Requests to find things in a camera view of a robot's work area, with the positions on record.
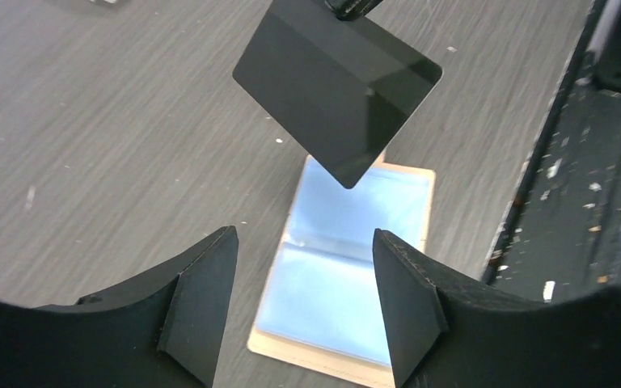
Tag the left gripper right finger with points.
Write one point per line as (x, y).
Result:
(445, 329)

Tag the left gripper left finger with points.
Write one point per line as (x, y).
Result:
(160, 328)

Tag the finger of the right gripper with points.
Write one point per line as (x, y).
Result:
(349, 10)

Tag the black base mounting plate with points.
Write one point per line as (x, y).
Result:
(561, 237)

